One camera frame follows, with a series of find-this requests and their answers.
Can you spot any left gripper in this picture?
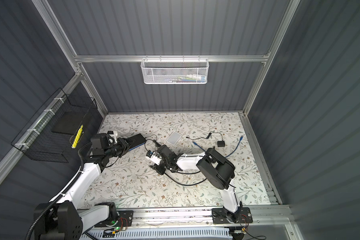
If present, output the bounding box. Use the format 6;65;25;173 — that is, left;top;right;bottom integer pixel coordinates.
104;137;134;160

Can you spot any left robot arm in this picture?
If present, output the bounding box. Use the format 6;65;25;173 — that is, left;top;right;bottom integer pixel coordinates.
25;133;136;240

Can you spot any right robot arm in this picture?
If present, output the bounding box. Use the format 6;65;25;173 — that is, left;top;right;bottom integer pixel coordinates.
146;145;243;223

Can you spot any white flat box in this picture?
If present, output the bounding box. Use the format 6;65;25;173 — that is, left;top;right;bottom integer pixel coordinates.
167;132;182;145

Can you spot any yellow item in basket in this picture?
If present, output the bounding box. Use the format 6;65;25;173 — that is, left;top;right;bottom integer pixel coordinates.
71;125;84;149

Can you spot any black pad in basket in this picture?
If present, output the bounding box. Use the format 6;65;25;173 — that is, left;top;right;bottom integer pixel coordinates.
52;112;85;135

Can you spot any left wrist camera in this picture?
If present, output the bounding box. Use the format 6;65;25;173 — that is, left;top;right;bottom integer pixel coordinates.
107;131;118;143

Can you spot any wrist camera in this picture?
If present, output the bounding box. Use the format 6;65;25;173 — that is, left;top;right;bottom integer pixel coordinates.
107;131;118;143
146;151;162;165

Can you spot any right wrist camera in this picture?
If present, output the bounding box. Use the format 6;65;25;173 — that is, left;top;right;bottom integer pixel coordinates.
146;151;162;165

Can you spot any long black cable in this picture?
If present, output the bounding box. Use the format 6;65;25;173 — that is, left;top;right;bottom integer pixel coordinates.
163;172;208;187

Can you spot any black wire wall basket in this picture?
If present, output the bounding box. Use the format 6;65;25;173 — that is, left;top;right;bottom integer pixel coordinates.
11;89;98;163

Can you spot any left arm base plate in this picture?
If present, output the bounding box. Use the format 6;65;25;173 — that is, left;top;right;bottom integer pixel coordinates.
95;211;134;228

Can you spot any blue ethernet cable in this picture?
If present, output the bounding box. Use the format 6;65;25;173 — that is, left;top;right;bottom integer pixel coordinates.
192;135;244;159

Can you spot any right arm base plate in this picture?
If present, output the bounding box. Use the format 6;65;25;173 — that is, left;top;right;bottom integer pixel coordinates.
212;207;253;225

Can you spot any white ventilated cable duct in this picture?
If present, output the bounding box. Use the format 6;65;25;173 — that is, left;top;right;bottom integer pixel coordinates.
80;227;233;240

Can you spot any white mesh wall basket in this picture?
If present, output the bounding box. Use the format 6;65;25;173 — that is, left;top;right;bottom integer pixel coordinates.
141;59;210;85

